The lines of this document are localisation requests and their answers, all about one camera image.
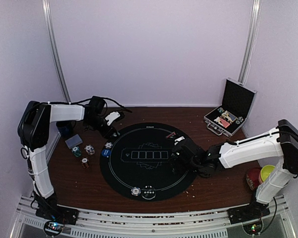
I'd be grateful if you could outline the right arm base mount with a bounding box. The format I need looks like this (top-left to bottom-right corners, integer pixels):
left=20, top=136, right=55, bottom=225
left=227, top=205, right=270, bottom=224

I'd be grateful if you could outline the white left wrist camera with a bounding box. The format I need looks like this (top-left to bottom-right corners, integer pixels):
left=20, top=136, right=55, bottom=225
left=105, top=111, right=125, bottom=126

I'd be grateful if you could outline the dark blue ceramic mug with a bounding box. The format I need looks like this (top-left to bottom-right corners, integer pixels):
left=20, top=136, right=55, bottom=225
left=56, top=121, right=74, bottom=138

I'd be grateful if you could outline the blue-backed playing card deck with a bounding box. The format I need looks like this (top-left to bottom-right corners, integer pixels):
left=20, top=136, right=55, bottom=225
left=65, top=134, right=82, bottom=149

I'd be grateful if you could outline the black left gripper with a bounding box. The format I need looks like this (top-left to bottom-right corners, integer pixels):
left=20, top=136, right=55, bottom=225
left=84, top=115, right=117, bottom=139

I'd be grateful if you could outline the aluminium right corner post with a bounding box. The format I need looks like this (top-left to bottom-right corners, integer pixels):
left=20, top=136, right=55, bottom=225
left=238, top=0, right=261, bottom=84

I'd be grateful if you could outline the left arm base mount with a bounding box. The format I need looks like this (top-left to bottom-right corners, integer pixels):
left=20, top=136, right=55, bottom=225
left=35, top=206, right=79, bottom=225

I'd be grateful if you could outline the yellow-green plastic bowl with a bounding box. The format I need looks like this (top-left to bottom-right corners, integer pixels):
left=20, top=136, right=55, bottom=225
left=259, top=165, right=275, bottom=184

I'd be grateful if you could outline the red card deck in case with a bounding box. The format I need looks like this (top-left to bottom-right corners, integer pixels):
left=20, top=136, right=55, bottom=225
left=217, top=117, right=230, bottom=128

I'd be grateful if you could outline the aluminium left corner post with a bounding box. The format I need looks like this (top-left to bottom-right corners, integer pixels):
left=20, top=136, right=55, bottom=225
left=42, top=0, right=71, bottom=102

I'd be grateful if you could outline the red triangular button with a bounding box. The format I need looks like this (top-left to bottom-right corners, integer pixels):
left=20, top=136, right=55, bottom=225
left=165, top=132, right=176, bottom=140

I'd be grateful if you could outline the black round poker mat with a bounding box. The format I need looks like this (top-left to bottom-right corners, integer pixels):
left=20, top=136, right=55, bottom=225
left=99, top=122, right=196, bottom=202

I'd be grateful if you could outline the green 50 poker chip stack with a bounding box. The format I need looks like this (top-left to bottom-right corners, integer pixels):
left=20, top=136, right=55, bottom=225
left=71, top=146, right=82, bottom=157

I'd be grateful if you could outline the aluminium corner post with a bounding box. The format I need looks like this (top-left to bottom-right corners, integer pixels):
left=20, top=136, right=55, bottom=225
left=42, top=0, right=71, bottom=102
left=238, top=0, right=261, bottom=84

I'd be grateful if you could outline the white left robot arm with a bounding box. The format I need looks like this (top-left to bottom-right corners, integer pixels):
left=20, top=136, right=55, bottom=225
left=17, top=96, right=126, bottom=220

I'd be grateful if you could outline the aluminium front rail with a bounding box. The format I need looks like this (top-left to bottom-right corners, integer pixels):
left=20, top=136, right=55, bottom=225
left=9, top=194, right=296, bottom=238

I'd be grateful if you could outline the aluminium poker chip case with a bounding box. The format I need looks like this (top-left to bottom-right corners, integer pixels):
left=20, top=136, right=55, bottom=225
left=204, top=78, right=257, bottom=137

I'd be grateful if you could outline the red patterned bowl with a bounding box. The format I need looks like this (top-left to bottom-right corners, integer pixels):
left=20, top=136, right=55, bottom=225
left=246, top=167, right=262, bottom=191

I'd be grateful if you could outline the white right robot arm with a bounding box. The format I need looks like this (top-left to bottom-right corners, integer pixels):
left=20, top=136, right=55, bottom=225
left=168, top=119, right=298, bottom=219

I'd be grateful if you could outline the red poker chip stack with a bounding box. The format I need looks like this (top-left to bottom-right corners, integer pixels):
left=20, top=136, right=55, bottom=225
left=81, top=158, right=90, bottom=169

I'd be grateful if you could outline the blue round blind button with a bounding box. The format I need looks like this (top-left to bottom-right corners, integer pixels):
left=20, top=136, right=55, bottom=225
left=101, top=149, right=111, bottom=157

